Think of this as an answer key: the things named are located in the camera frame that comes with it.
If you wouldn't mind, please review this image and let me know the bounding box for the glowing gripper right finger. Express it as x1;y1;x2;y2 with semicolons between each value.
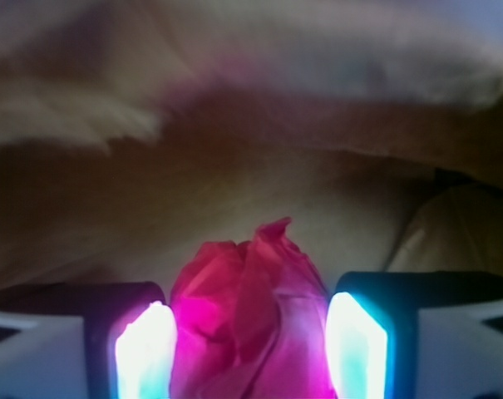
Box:
325;271;503;398

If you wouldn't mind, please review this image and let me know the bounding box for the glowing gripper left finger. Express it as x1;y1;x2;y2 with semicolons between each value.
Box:
0;282;177;398

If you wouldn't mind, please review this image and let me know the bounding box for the red paper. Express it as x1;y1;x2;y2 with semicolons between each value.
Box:
170;218;335;398

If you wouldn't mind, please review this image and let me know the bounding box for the brown paper bag bin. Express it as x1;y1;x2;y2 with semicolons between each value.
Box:
0;1;503;288

